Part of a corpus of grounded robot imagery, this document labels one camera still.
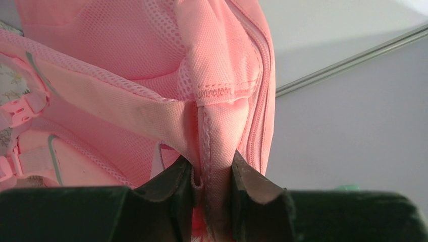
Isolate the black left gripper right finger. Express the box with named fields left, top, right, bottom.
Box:
left=231, top=152, right=427, bottom=241

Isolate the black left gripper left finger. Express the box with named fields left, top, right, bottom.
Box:
left=1, top=157, right=193, bottom=241

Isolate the pink student backpack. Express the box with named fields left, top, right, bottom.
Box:
left=1, top=1, right=276, bottom=241

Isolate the floral patterned table mat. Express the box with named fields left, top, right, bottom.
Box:
left=1, top=64, right=29, bottom=155

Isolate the aluminium frame rail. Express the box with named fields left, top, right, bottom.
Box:
left=276, top=24, right=427, bottom=98

